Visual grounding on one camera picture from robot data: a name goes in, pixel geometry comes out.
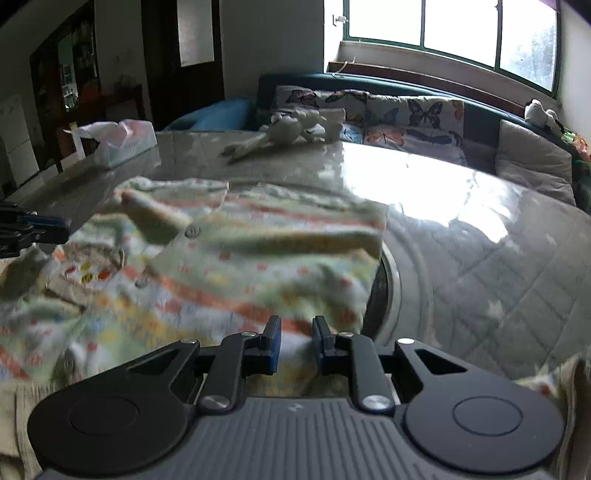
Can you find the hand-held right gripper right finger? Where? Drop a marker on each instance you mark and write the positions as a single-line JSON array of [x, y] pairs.
[[319, 344]]

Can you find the butterfly print bumper cushion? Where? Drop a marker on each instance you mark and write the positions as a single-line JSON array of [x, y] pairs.
[[480, 122]]

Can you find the blue cushion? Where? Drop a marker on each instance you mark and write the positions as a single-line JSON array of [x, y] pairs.
[[217, 115]]

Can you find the grey cushion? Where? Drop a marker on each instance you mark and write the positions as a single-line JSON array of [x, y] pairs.
[[535, 159]]

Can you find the wall calendar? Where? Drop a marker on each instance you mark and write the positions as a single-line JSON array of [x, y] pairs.
[[195, 32]]

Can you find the round grey laundry basket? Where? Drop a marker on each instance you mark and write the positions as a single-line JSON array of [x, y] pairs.
[[392, 295]]

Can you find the dark wooden cabinet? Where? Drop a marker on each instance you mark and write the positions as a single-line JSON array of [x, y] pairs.
[[74, 69]]

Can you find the white plush toy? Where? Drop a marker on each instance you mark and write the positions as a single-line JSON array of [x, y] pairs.
[[288, 129]]

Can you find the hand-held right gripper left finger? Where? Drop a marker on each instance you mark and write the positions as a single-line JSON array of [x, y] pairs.
[[274, 344]]

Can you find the panda plush toy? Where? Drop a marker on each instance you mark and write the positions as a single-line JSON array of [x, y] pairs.
[[540, 113]]

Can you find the beige cloth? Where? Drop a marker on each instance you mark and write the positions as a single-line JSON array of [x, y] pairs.
[[27, 415]]

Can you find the green framed window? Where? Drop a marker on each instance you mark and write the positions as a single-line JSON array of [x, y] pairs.
[[443, 32]]

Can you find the grey quilted table cover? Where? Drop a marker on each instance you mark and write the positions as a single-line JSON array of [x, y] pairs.
[[485, 286]]

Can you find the striped pastel baby garment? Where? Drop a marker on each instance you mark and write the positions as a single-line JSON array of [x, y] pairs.
[[231, 258]]

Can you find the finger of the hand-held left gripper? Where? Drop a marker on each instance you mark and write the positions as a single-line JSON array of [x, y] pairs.
[[32, 234], [18, 213]]

